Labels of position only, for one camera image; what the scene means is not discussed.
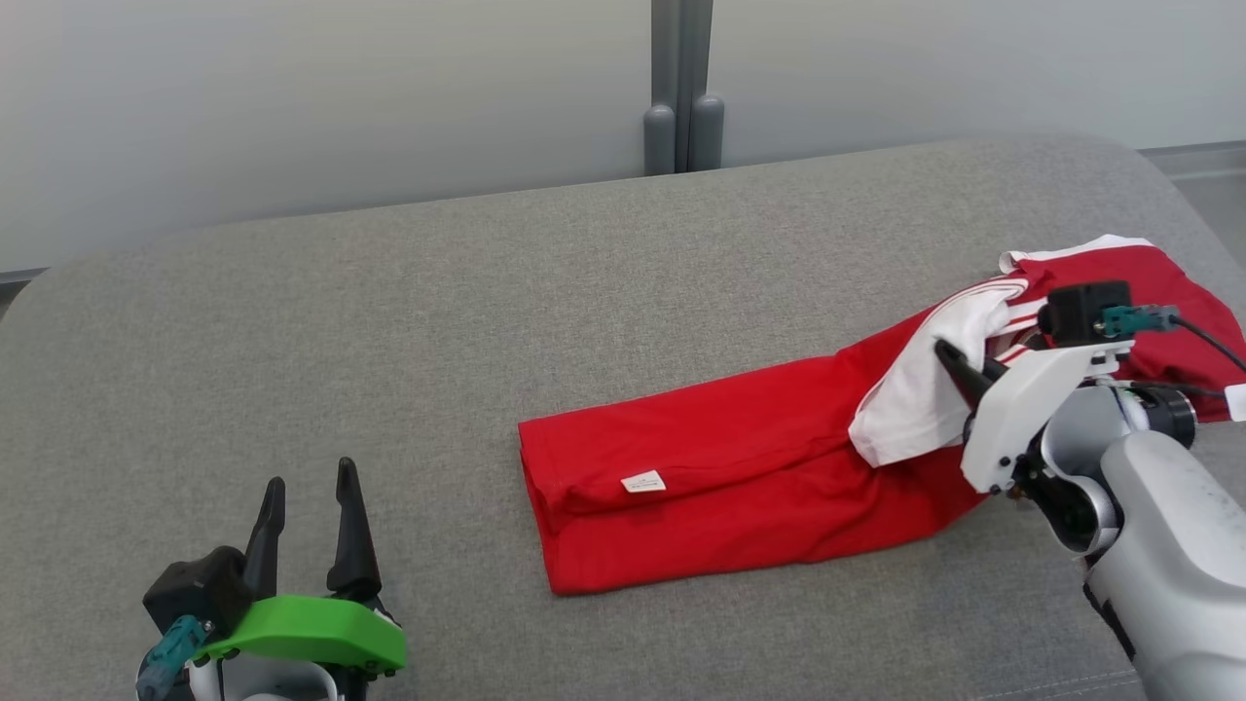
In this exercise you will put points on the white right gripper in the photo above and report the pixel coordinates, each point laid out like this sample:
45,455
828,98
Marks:
1022,409

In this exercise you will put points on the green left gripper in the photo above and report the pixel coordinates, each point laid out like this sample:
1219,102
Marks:
311,631

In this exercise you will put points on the red and white basketball jersey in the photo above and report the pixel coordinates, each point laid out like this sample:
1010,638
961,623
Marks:
740,467

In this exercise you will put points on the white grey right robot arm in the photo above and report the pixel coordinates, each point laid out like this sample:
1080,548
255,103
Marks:
1168,545

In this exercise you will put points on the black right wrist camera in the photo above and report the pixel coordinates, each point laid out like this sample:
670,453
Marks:
1081,312

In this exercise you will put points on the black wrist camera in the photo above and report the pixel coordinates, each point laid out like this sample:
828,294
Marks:
1081,312
200,589

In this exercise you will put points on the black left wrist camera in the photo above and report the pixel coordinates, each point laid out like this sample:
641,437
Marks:
200,589

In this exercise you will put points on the grey double partition post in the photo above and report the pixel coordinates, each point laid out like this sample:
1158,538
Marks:
683,97

